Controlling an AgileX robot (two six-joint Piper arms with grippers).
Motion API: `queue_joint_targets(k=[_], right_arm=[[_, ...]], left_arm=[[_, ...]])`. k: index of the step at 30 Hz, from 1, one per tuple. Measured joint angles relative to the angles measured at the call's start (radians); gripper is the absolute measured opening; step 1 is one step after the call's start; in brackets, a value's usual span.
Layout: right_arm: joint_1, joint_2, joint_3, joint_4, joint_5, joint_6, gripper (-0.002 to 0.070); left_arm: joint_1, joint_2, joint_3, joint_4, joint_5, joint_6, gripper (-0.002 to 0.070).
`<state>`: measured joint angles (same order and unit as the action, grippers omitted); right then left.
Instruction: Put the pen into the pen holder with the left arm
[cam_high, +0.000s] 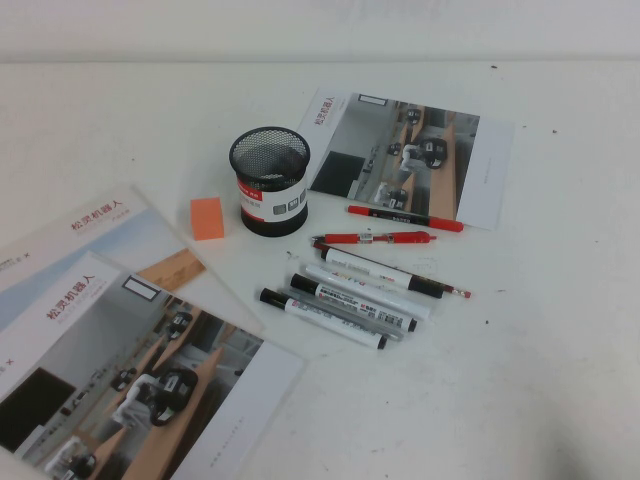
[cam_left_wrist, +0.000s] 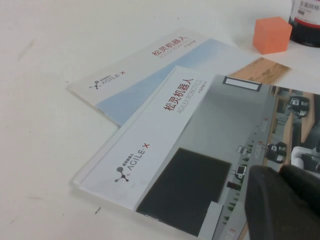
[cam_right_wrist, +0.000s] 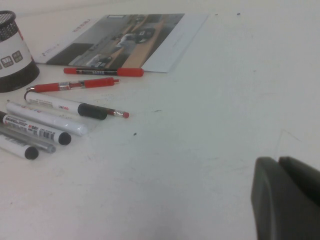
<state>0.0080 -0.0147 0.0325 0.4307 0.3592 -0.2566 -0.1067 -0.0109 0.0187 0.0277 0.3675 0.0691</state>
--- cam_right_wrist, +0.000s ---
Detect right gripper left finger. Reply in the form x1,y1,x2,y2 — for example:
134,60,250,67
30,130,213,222
251,156,320,240

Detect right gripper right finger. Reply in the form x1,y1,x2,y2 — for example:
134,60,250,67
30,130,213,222
277,156,320,196

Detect slim white barcode pen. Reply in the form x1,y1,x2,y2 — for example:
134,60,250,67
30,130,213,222
0,134,40,161

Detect red gel pen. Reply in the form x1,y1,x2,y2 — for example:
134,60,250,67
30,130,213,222
26,76,122,93

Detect clear grey pen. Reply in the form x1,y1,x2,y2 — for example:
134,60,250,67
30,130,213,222
0,124,57,154

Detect plain white tube pen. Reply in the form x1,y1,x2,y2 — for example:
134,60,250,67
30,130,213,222
5,100,89,137

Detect black mesh pen holder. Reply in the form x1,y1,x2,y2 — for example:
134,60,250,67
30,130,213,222
0,10,41,94

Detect pencil with red eraser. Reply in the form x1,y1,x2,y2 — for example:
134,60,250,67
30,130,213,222
106,107,130,119

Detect red capped black marker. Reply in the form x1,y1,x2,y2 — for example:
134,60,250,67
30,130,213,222
63,67,145,78

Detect robot photo brochure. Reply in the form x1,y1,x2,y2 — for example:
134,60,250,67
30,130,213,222
34,13,210,74

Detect thick white marker black cap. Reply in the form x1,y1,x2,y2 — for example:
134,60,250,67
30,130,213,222
24,90,108,121

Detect white barcode marker black ends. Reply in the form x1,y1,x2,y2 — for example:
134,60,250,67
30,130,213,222
0,110,72,146

